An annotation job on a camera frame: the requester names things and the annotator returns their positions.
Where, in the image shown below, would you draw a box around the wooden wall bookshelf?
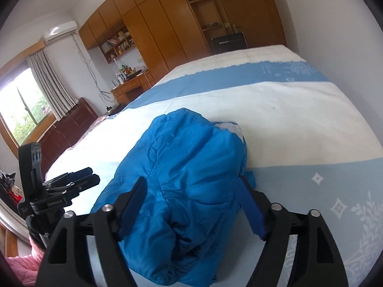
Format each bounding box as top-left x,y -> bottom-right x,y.
98,25 -> 134,64

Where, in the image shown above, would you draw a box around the person's pink garment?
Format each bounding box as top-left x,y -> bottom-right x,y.
5,238 -> 49,287

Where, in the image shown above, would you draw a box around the wooden desk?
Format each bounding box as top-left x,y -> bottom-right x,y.
110,71 -> 157,105

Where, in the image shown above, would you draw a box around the window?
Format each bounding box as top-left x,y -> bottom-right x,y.
0,65 -> 58,151

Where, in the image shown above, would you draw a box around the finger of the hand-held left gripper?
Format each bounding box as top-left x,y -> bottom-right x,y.
43,167 -> 94,188
48,174 -> 101,200

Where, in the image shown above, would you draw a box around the grey curtain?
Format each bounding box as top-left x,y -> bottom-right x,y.
26,49 -> 77,120

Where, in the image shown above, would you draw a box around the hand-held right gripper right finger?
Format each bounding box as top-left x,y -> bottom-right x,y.
237,176 -> 349,287

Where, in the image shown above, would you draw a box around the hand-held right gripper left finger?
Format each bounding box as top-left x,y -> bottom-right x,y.
36,176 -> 148,287

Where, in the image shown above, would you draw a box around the colourful toys on desk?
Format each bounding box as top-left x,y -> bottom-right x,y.
117,65 -> 139,81

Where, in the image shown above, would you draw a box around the dark brown headboard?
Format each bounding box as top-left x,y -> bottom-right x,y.
38,97 -> 100,180

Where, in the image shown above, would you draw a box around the wooden wardrobe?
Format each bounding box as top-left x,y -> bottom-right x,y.
78,0 -> 228,88

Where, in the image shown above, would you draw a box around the blue down jacket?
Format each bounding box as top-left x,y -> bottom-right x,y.
90,108 -> 258,287

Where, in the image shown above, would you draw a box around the black box appliance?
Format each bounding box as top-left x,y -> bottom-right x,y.
210,32 -> 249,55

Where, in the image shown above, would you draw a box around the hanging wall cables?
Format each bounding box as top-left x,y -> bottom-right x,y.
71,33 -> 113,101

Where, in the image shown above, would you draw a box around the wooden door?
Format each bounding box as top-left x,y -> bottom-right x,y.
209,0 -> 288,50

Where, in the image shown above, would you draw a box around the white air conditioner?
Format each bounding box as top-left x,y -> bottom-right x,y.
42,20 -> 78,42

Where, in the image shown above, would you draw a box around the bed with blue-white bedspread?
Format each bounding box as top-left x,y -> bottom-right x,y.
45,44 -> 383,287

